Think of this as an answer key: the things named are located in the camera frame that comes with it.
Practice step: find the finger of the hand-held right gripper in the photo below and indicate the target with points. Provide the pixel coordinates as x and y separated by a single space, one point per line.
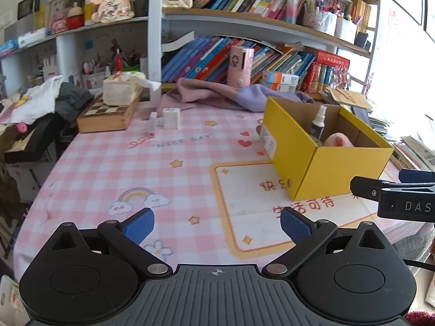
414 176
363 186

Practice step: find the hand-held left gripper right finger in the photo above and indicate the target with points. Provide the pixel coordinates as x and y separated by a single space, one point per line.
295 227

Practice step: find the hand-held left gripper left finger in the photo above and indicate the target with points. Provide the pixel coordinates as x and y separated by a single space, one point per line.
139 225

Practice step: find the yellow cardboard box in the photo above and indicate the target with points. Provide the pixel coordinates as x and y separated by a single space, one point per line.
323 169

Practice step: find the pink plush toy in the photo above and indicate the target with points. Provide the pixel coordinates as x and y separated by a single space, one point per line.
336 140

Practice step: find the small white spray bottle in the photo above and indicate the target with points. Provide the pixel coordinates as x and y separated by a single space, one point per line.
317 122

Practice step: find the white house-shaped block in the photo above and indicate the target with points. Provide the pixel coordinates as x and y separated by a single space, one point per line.
171 119

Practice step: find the stack of magazines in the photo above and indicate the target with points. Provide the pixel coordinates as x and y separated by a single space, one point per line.
416 152

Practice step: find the pink checked tablecloth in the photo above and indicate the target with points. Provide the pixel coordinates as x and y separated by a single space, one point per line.
136 176

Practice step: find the stack of papers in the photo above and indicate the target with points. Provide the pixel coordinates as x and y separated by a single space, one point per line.
382 125

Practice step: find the black tablet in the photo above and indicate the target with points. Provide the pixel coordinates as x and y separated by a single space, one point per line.
361 114

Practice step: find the brown paper envelope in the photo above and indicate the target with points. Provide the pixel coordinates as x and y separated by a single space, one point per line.
350 98

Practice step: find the wooden chess box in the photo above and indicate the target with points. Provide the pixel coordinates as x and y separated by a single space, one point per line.
105 120

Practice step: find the red fuzzy cloth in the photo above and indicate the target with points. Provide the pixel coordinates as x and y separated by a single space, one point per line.
421 318

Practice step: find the colourful paper ornament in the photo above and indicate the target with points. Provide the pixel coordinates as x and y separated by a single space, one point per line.
341 76

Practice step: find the thick red book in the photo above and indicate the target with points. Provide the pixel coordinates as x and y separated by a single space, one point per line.
333 61

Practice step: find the black side table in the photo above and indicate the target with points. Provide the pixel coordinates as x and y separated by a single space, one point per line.
37 142

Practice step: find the orange and white carton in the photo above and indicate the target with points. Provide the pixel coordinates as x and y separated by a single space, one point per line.
277 87
280 77

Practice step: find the cream tissue pack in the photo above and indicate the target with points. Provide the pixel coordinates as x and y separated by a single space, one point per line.
119 91

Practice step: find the dark grey clothing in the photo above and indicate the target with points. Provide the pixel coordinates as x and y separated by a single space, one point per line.
73 100

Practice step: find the pink and purple scarf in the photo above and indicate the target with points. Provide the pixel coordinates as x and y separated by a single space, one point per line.
238 96

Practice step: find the small black box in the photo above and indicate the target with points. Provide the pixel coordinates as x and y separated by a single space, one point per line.
362 40

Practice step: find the plain white pen cup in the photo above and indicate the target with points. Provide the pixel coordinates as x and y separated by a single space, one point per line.
345 31

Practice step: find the pen holder with pens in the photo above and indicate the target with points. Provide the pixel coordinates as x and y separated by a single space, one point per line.
93 73

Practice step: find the white cloth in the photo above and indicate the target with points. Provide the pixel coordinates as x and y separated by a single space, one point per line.
37 102

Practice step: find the white mesh pen holder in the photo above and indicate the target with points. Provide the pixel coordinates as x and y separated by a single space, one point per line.
327 23

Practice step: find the row of yellow books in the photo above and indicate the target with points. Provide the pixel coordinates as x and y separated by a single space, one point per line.
362 15

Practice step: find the pink cylindrical device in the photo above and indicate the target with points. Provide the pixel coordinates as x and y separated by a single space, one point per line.
240 66

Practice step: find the row of blue and red books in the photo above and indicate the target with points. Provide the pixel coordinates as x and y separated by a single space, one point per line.
197 61

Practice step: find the floral pen holder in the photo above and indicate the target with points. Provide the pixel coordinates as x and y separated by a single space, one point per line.
311 18

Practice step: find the white and wood bookshelf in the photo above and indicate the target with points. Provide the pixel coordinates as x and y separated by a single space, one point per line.
154 40

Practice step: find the white side shelf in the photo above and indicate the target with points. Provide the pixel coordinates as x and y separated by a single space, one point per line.
64 54

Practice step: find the pastel striped bottle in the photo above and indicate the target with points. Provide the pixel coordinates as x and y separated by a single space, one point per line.
293 5

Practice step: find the white wipes pack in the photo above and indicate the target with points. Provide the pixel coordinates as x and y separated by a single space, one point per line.
32 37

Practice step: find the blue tissue packet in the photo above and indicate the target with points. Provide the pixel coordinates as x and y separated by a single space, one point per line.
8 46

